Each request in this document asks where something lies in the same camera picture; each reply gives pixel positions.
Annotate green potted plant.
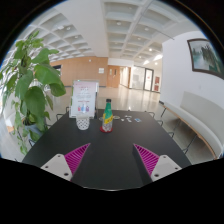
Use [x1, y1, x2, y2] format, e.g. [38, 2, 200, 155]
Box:
[0, 29, 67, 156]

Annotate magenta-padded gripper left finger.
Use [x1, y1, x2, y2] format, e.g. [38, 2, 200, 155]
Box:
[40, 142, 94, 184]

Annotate group of ceiling lights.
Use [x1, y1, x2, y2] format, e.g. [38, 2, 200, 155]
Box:
[56, 19, 164, 64]

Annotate white lattice cup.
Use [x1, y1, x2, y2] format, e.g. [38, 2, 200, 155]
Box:
[75, 114, 91, 131]

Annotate green drink bottle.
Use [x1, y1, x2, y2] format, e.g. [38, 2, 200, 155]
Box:
[101, 98, 114, 132]

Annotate framed landscape picture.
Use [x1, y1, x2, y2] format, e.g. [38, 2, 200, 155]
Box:
[186, 38, 224, 80]

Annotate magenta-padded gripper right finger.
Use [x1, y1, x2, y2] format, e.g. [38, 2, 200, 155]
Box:
[132, 143, 183, 185]

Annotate clear acrylic sign stand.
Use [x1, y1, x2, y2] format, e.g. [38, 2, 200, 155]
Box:
[69, 79, 100, 119]

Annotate long white bench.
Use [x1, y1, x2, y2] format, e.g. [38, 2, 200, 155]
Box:
[159, 90, 224, 159]

